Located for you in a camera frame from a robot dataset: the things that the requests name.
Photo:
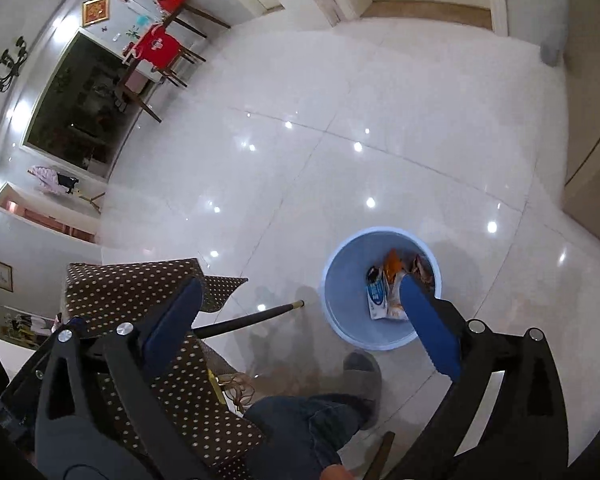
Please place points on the wooden dining table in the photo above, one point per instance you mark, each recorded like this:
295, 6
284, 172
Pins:
140, 87

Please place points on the red diamond wall decoration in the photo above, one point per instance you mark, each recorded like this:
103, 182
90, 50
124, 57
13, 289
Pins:
96, 11

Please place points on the wooden coat stand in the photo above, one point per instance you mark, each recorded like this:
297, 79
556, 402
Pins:
91, 199

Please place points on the brown red wrapper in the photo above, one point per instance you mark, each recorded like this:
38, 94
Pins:
422, 272

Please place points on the blue plastic bin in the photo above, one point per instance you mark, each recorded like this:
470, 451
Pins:
345, 270

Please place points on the framed wall picture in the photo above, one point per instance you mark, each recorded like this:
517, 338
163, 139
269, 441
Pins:
0, 273

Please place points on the glass sliding door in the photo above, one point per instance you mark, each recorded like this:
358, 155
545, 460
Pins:
75, 105

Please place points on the brown polka dot tablecloth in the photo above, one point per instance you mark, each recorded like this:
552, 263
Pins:
130, 285

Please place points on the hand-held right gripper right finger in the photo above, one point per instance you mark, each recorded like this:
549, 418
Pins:
430, 325

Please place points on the black table leg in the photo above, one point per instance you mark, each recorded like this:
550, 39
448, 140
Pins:
260, 314

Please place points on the pink jacket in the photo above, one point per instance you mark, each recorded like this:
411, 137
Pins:
47, 179

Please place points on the person's leg in jeans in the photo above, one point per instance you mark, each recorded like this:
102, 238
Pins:
300, 430

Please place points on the grey slipper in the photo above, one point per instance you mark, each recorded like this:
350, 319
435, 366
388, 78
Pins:
362, 370

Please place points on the blue white carton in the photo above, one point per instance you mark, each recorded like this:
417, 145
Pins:
377, 295

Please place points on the black chandelier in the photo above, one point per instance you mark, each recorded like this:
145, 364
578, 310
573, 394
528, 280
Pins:
5, 60

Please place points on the white plastic bag orange print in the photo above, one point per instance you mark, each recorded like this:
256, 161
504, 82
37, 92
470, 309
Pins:
392, 270

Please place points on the brown tassel fringe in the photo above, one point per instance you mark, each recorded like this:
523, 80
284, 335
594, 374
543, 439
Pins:
237, 391

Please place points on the red cloth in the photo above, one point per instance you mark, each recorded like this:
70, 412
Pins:
155, 47

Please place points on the wooden chair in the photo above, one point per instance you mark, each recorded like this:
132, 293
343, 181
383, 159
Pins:
180, 55

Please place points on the person's right hand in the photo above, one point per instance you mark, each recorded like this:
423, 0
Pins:
336, 474

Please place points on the brown wooden stick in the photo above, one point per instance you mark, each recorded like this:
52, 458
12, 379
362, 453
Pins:
380, 455

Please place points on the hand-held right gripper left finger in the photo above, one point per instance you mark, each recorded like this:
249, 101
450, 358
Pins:
172, 320

